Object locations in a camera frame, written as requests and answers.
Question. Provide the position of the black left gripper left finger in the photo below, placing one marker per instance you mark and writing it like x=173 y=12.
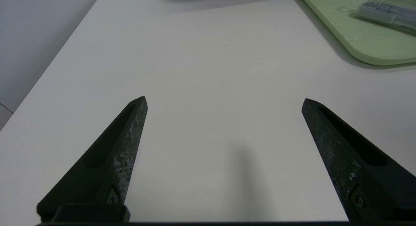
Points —
x=110 y=161

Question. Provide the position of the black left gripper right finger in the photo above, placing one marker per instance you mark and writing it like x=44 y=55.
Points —
x=354 y=167

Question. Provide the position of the grey clear plastic case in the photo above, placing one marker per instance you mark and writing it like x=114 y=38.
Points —
x=383 y=14

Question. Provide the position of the light green plastic tray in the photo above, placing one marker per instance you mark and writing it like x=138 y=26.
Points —
x=357 y=40

